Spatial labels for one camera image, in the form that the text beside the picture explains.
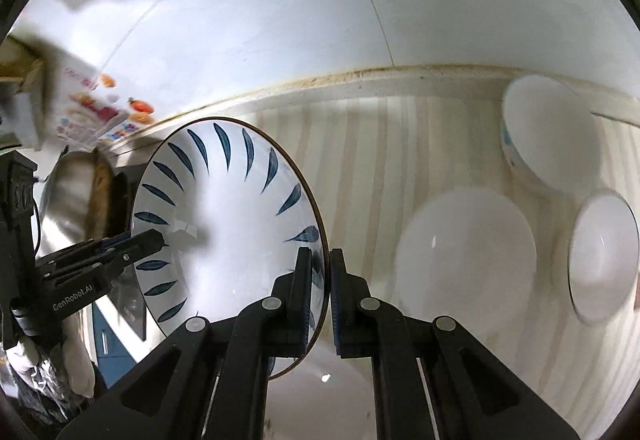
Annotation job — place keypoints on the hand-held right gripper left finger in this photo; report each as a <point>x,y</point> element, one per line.
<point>305,292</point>

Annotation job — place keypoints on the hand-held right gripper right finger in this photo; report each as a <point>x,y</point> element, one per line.
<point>337,302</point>

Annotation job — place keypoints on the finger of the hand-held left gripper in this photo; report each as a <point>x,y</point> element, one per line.
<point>111,242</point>
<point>145,244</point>

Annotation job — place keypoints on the white plate blue leaf pattern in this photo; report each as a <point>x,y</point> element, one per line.
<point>225,200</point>

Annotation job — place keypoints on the plain white bowl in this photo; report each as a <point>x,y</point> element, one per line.
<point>602,255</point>

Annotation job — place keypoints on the white bowl with blue print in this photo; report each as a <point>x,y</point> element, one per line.
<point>550,135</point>

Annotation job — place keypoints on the person's left hand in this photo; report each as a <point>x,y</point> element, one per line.
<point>75,370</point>

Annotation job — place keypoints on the black gas stove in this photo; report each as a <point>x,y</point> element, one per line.
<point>122,205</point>

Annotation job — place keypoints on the blue kitchen cabinet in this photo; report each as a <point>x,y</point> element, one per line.
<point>110,335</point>

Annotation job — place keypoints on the steel wok lid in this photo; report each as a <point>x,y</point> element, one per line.
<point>65,200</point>

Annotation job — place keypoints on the beige striped counter mat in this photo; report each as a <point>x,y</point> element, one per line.
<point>370,170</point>

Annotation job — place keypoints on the colourful wall stickers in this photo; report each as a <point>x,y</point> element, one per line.
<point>100,110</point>

